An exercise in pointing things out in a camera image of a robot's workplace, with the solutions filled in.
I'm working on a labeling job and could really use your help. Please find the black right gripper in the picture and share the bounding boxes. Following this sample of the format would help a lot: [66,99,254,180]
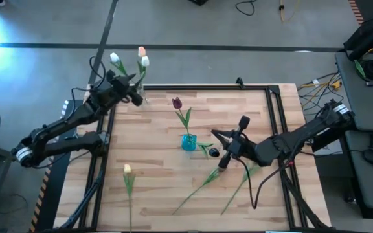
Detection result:
[210,115,260,171]

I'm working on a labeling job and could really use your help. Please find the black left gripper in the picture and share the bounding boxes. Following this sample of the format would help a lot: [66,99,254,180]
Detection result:
[104,69,144,107]

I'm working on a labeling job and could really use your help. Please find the purple artificial tulip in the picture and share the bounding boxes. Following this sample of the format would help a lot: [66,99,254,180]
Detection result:
[195,140,220,159]
[172,96,194,139]

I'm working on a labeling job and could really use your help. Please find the white artificial tulip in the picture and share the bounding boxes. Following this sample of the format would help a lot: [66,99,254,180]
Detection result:
[109,52,129,78]
[136,55,151,88]

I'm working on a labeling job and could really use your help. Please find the peach artificial tulip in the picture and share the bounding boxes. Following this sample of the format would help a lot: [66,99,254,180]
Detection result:
[136,46,147,85]

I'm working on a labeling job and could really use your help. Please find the clear glass vase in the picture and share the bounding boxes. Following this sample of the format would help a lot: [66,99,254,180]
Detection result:
[137,84,149,104]

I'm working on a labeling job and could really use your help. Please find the blue glass vase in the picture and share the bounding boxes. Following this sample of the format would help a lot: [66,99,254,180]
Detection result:
[181,133,198,152]

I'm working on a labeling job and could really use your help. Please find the artificial flower green stem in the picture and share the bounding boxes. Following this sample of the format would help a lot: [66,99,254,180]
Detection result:
[172,167,221,216]
[220,163,261,216]

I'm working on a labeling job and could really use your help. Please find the yellow artificial tulip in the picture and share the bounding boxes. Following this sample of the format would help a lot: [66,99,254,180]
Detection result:
[122,163,137,233]

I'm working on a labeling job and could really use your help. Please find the grey side desk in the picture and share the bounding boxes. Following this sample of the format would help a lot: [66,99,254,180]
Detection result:
[334,51,373,132]

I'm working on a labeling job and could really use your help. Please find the dark grey mouse desk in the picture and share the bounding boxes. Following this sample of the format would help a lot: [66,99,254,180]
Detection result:
[344,129,373,219]

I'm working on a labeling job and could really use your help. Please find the black round pole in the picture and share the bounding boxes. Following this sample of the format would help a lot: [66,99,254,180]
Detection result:
[348,17,373,61]

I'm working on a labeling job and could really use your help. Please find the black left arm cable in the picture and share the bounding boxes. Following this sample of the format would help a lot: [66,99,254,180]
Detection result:
[89,55,107,90]

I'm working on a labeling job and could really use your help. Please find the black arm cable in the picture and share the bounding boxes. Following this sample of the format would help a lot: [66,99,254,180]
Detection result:
[89,55,107,90]
[234,155,296,210]

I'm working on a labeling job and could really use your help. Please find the black metal table frame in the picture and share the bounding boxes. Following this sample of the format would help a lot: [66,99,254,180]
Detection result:
[58,84,328,231]

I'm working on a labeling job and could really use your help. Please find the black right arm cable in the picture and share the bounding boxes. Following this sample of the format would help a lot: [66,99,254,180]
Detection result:
[234,155,296,210]

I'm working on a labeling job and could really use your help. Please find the black floor cable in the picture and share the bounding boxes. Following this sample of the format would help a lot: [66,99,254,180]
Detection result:
[234,0,257,16]

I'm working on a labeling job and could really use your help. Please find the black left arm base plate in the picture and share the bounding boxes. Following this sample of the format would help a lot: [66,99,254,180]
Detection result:
[34,100,77,232]

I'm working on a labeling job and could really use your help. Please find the yellow floor cable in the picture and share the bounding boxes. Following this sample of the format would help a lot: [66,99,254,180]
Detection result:
[278,0,301,23]

